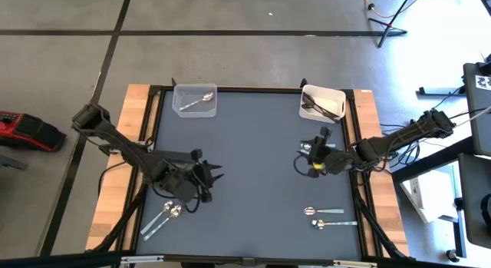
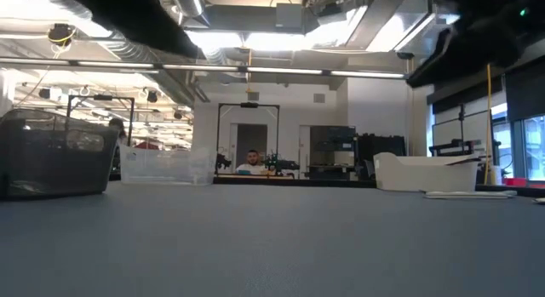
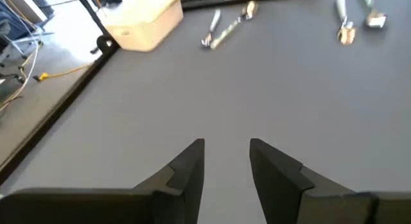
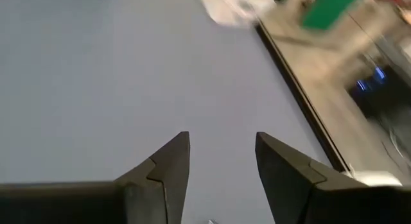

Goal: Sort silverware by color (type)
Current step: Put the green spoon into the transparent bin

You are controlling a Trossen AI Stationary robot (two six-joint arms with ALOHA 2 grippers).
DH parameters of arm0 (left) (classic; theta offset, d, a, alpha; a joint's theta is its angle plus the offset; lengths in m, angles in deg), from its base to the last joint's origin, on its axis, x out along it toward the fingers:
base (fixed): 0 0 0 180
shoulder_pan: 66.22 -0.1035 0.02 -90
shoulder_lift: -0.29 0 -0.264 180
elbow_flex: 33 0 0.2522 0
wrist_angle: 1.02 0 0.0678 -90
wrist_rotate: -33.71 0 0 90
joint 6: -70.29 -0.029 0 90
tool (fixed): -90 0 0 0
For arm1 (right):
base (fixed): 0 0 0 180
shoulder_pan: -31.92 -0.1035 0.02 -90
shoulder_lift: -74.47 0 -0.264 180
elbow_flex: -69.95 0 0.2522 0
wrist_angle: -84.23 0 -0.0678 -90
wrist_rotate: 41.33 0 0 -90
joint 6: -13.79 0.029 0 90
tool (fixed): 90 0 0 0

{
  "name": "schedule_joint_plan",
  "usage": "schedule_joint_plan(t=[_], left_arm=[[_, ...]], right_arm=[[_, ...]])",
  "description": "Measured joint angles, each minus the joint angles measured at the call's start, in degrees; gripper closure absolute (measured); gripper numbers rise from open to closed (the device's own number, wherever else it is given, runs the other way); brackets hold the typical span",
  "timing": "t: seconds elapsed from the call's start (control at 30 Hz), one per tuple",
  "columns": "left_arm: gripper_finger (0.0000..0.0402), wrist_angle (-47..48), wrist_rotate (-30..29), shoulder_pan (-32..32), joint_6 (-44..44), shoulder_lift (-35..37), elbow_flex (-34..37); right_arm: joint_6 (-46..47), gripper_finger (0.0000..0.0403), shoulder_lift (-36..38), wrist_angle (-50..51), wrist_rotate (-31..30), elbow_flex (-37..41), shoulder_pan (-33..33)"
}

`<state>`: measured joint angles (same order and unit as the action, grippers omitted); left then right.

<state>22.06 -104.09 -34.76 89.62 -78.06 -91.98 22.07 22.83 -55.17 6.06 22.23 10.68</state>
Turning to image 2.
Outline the person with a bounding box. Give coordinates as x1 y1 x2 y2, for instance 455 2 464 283
107 117 129 171
235 149 273 176

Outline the small black background robot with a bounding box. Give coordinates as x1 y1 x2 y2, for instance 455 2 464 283
261 151 301 175

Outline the black gantry frame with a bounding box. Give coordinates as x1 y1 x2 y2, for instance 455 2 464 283
66 94 135 147
215 102 281 175

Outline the dark grey plastic bin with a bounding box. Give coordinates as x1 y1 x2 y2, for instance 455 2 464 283
0 108 120 201

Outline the clear plastic bin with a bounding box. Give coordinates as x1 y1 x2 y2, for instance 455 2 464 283
118 144 217 186

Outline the long ceiling light bar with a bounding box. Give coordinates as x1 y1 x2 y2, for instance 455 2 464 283
0 57 408 80

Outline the black shelf cabinet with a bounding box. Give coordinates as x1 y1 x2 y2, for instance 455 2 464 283
309 125 357 181

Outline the black aluminium table frame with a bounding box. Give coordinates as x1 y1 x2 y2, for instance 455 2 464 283
212 176 545 199

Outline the silver ventilation duct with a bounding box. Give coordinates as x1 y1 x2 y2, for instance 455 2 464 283
29 0 209 105

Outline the red box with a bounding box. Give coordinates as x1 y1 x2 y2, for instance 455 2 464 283
502 177 545 188

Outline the white board panel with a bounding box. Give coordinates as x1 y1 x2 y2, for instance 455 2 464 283
431 109 495 158

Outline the white plastic bin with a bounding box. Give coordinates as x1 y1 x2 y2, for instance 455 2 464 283
373 151 481 193

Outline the black yellow cord reel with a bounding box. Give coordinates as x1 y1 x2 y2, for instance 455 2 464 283
46 23 77 47

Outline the grey ceiling box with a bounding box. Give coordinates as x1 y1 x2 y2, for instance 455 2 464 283
275 2 305 30

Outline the black tripod stand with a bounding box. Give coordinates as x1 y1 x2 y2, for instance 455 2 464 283
456 103 468 156

